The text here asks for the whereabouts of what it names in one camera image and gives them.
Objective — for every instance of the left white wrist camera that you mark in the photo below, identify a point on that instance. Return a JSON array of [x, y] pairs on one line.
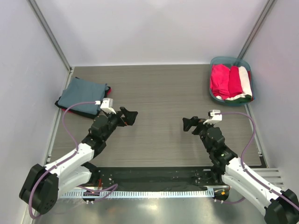
[[107, 106]]

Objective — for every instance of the green t shirt in basket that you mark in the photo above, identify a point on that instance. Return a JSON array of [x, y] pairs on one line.
[[239, 100]]

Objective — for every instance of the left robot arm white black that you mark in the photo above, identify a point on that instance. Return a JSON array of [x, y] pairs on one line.
[[45, 184]]

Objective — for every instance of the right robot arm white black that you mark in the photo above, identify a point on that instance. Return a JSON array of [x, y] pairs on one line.
[[276, 205]]

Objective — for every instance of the white slotted cable duct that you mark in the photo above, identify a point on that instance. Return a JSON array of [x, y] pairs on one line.
[[80, 193]]

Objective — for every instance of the aluminium frame post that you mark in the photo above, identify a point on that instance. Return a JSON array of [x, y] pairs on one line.
[[269, 5], [33, 4]]

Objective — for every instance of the pink-red t shirt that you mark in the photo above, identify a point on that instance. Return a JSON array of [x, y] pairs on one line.
[[219, 81]]

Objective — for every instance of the red t shirt in basket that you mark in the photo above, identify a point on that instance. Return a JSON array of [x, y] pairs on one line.
[[234, 83]]

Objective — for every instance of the left aluminium frame post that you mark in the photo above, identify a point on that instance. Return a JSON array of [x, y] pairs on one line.
[[33, 4]]

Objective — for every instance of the blue plastic basket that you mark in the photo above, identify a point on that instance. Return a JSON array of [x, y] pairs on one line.
[[229, 62]]

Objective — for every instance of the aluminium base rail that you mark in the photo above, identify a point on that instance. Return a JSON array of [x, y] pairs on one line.
[[272, 175]]

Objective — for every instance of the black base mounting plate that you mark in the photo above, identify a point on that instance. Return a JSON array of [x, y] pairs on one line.
[[156, 179]]

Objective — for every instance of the folded grey-blue t shirt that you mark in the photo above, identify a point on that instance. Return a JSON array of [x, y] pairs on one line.
[[79, 91]]

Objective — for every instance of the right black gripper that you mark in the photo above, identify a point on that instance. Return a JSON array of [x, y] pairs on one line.
[[195, 121]]

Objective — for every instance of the white t shirt in basket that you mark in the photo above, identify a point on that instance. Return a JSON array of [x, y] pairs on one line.
[[245, 82]]

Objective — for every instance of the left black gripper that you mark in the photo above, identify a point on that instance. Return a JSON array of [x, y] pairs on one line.
[[128, 120]]

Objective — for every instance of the right aluminium frame post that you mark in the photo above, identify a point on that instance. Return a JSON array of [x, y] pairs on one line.
[[269, 5]]

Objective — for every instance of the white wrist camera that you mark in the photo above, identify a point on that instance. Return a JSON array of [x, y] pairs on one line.
[[215, 117], [107, 106]]

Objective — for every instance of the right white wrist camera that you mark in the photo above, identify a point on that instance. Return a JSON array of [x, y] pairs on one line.
[[215, 117]]

